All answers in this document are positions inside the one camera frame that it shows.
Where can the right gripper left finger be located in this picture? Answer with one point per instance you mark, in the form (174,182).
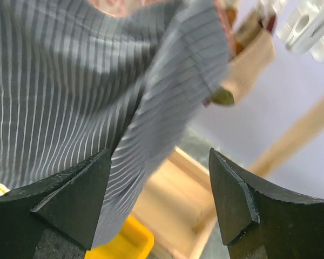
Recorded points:
(55,217)

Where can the grey striped underwear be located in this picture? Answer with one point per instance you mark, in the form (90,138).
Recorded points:
(75,81)

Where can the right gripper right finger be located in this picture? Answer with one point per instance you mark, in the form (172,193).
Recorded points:
(259,219)

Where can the orange underwear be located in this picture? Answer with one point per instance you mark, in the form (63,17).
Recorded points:
(121,8)

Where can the yellow plastic tray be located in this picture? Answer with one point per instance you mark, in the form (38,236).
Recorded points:
(133,241)

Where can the white plastic clip hanger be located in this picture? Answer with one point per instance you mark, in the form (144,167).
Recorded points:
(303,31)

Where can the striped brown green sock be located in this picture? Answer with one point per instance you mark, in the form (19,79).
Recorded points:
(252,39)

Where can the wooden hanging rack stand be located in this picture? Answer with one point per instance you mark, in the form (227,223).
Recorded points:
(176,204)

